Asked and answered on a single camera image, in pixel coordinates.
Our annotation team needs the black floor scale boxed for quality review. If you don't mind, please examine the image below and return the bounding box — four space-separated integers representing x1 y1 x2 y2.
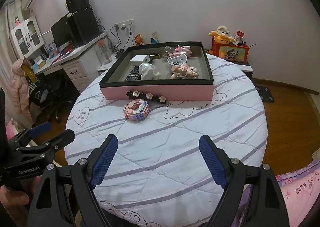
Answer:
255 86 274 103

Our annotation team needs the pink brick block model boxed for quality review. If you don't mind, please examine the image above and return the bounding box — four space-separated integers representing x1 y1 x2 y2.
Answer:
123 99 150 121

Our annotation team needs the orange snack bag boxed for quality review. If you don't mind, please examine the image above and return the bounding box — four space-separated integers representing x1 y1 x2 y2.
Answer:
134 33 144 46

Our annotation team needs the pink wooden doll figure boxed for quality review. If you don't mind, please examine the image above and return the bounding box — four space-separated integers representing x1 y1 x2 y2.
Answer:
170 63 199 79

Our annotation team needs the pink floral bedding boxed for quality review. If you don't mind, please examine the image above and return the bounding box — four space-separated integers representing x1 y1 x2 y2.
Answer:
276 160 319 226

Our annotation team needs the white charger box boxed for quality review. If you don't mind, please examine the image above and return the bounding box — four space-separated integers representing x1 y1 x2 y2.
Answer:
130 54 150 66

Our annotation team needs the white quilted tablecloth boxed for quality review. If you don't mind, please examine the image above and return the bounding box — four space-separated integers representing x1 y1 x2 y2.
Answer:
65 55 267 226

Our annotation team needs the white small device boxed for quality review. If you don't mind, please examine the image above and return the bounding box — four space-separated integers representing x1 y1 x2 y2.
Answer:
139 63 161 80

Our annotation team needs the black computer tower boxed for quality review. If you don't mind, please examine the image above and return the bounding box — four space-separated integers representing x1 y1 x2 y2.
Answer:
67 7 100 47

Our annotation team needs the clear glass dish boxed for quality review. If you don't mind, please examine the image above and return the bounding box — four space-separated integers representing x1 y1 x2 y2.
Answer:
163 46 175 58

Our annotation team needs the black computer monitor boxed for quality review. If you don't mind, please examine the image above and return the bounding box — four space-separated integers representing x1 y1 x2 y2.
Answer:
51 14 72 48

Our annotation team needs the blue white snack bag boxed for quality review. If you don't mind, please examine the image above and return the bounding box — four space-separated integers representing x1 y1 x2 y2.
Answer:
150 31 159 44

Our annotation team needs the black flower hair clip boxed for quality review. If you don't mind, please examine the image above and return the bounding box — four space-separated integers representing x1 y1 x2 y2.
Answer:
126 90 167 104

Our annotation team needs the red toy box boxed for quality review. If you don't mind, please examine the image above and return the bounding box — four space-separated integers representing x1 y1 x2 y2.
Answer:
212 39 249 63

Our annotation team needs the white glass door cabinet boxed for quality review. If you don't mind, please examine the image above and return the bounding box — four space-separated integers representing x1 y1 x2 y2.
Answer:
10 16 44 58

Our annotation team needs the pink puffer jacket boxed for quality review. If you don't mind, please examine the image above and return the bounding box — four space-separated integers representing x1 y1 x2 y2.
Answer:
9 58 32 120

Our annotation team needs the person left hand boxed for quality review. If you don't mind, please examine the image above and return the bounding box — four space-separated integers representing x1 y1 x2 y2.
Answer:
1 185 29 226

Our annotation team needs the yellow plush toy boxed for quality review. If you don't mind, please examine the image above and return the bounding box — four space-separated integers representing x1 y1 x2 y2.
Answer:
208 31 237 45

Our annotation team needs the low black white shelf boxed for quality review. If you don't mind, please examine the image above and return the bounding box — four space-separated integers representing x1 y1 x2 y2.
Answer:
233 61 254 79

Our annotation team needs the white pink brick figure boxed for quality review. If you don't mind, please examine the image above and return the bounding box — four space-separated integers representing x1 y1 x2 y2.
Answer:
167 53 188 66

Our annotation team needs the white desk with drawers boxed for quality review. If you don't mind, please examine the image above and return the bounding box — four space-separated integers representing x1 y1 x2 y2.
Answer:
35 32 108 93

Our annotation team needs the black TV remote control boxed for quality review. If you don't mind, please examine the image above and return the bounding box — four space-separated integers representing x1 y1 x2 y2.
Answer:
125 66 141 81

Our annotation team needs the pink black storage box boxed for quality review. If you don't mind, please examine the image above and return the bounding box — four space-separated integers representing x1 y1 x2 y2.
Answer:
99 41 214 101

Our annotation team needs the white wall power strip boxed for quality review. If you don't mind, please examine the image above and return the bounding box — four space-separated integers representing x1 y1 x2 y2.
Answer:
114 19 135 30

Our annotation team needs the clear bottle orange cap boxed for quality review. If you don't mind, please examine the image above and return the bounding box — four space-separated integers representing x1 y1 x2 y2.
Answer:
97 39 112 64

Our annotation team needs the white side table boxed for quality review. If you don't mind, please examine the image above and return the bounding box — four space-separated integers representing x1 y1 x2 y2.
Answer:
98 54 118 74

